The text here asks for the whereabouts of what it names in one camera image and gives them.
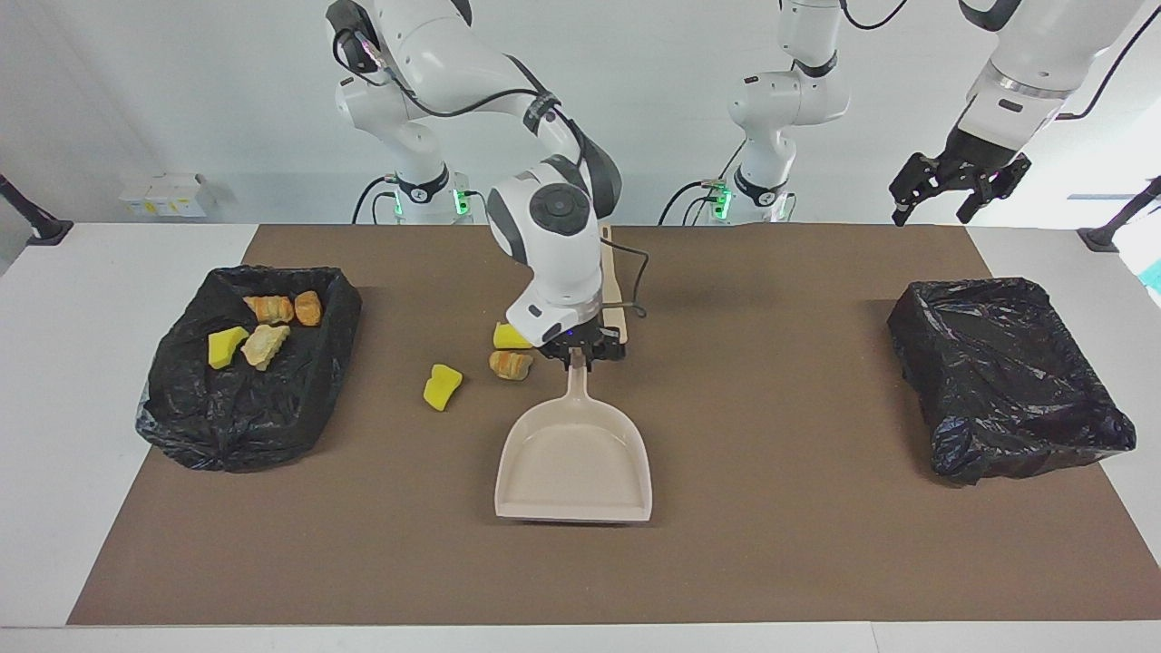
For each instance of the teal object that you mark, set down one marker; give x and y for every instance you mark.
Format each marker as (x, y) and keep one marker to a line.
(1154, 277)

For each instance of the white cardboard box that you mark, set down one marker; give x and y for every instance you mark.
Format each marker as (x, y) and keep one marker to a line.
(168, 195)

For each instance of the pale stone-like bread chunk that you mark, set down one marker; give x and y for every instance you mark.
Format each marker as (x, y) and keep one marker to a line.
(265, 345)

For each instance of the brown fried nugget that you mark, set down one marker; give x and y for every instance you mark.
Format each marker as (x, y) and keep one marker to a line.
(308, 308)

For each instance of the brown table mat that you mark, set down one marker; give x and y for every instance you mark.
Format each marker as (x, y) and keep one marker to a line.
(580, 562)

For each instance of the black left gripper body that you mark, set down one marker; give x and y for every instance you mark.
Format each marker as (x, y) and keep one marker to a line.
(978, 154)

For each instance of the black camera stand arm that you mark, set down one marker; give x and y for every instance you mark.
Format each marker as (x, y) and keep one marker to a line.
(32, 218)
(1120, 222)

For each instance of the long striped croissant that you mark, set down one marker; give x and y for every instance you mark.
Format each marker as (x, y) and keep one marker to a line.
(269, 308)

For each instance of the black bag lined bin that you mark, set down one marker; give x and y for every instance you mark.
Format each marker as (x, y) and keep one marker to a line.
(998, 381)
(245, 417)

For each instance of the yellow wedge sponge piece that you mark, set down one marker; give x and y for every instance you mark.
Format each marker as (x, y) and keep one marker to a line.
(227, 346)

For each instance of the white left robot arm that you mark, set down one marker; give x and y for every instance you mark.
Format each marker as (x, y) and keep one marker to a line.
(780, 100)

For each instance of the short striped croissant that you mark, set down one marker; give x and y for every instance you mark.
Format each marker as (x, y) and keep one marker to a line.
(510, 365)

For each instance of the beige plastic dustpan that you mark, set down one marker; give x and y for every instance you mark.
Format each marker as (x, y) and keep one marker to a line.
(574, 462)

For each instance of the beige hand brush black bristles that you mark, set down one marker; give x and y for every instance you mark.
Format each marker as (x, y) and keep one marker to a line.
(612, 290)

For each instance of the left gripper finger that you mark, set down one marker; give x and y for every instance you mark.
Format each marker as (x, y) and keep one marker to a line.
(998, 190)
(912, 186)

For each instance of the yellow notched sponge piece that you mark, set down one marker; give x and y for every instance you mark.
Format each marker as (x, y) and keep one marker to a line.
(511, 337)

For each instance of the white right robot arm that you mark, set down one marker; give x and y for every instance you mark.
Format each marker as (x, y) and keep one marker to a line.
(553, 263)

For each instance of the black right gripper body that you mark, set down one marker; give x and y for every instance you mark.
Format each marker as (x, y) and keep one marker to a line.
(594, 340)

